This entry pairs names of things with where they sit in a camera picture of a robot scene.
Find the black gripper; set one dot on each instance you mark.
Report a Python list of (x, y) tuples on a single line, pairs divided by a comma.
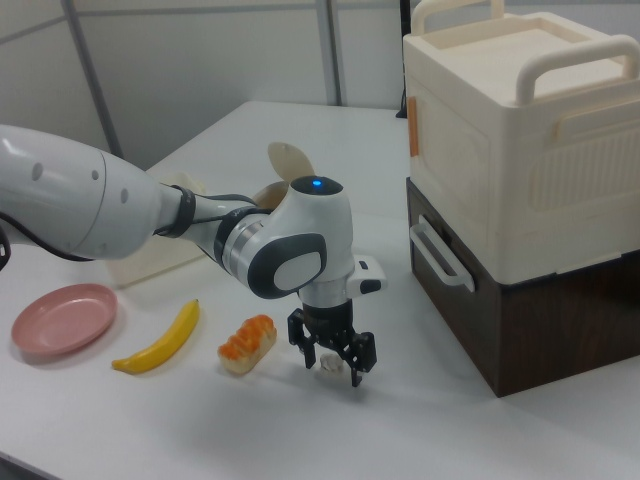
[(327, 325)]

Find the cream swing-lid trash bin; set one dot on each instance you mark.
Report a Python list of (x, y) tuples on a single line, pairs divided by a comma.
[(290, 160)]

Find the translucent plastic storage container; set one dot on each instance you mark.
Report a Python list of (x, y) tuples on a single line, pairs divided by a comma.
[(150, 265)]

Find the yellow banana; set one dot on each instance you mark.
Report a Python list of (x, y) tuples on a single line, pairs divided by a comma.
[(165, 342)]

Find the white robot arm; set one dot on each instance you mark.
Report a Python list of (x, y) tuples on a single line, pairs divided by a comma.
[(60, 200)]

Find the pink plate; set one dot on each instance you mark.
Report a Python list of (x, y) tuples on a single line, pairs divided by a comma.
[(62, 317)]

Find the bread with orange topping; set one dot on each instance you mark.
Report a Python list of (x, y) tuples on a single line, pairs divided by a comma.
[(247, 345)]

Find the orange strip on cabinet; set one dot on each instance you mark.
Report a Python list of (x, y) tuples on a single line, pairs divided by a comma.
[(413, 127)]

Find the dark brown drawer box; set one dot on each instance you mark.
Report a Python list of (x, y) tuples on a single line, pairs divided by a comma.
[(550, 330)]

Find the cream plastic cabinet box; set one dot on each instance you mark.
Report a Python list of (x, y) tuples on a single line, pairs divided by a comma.
[(540, 150)]

